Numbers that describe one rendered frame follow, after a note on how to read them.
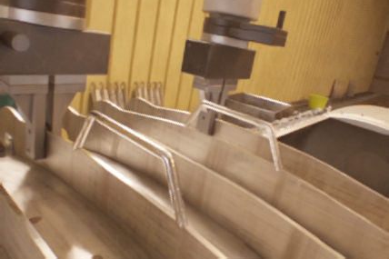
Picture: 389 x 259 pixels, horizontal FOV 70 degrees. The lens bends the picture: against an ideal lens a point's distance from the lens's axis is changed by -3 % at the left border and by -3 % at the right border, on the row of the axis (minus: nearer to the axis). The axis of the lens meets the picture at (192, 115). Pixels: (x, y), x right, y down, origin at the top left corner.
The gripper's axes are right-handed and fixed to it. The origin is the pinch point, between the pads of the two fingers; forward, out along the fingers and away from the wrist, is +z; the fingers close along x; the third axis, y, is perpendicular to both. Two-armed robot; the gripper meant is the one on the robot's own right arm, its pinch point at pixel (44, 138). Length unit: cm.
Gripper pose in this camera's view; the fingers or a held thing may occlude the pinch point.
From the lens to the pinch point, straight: 37.9
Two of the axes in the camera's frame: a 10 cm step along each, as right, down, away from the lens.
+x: 6.4, -1.0, 7.6
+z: -1.7, 9.5, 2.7
